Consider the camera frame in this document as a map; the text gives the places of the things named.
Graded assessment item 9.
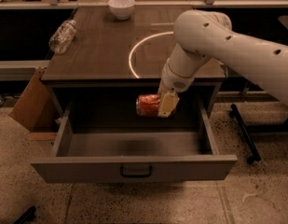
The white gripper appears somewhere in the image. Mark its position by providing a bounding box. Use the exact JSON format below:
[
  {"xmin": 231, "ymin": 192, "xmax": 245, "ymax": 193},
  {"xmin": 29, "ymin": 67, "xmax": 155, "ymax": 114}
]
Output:
[{"xmin": 158, "ymin": 61, "xmax": 195, "ymax": 118}]

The orange coke can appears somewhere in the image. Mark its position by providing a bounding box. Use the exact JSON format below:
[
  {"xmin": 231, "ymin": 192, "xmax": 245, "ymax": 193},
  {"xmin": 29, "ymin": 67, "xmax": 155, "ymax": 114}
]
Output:
[{"xmin": 136, "ymin": 94, "xmax": 161, "ymax": 117}]

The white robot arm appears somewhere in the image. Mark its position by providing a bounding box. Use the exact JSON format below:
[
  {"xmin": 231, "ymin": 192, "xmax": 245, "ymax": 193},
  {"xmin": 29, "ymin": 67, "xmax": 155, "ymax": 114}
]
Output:
[{"xmin": 158, "ymin": 9, "xmax": 288, "ymax": 118}]

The open grey top drawer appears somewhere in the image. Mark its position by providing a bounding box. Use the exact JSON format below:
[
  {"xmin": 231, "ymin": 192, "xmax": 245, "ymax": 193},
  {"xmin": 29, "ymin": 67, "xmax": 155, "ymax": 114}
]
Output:
[{"xmin": 31, "ymin": 91, "xmax": 237, "ymax": 183}]

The grey wooden cabinet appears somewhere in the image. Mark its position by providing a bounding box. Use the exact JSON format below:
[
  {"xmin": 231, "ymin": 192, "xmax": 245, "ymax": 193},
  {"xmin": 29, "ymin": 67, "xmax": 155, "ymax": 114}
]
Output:
[{"xmin": 40, "ymin": 5, "xmax": 227, "ymax": 119}]

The black metal bar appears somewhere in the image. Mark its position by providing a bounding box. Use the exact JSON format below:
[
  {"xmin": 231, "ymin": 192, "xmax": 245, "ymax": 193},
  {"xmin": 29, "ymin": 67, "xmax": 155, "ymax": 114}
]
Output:
[{"xmin": 229, "ymin": 104, "xmax": 261, "ymax": 164}]

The white ceramic bowl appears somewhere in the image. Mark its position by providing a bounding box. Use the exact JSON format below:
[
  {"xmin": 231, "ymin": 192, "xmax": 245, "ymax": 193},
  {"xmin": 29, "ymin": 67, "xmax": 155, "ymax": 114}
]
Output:
[{"xmin": 108, "ymin": 0, "xmax": 135, "ymax": 20}]

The clear plastic water bottle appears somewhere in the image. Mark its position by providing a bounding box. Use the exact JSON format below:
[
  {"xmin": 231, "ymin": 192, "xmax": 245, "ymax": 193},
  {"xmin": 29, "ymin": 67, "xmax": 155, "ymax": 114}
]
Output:
[{"xmin": 48, "ymin": 20, "xmax": 76, "ymax": 54}]

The brown cardboard piece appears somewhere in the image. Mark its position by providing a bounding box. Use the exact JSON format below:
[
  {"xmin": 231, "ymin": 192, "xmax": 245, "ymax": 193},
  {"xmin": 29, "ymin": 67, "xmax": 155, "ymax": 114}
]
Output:
[{"xmin": 9, "ymin": 67, "xmax": 60, "ymax": 141}]

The black floor leg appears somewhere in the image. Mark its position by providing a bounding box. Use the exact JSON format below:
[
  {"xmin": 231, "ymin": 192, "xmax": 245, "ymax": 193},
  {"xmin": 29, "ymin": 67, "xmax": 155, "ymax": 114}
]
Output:
[{"xmin": 13, "ymin": 206, "xmax": 36, "ymax": 224}]

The black drawer handle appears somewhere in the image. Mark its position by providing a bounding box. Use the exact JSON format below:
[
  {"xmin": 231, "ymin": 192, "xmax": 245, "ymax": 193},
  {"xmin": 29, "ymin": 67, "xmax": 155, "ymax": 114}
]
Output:
[{"xmin": 119, "ymin": 166, "xmax": 153, "ymax": 178}]

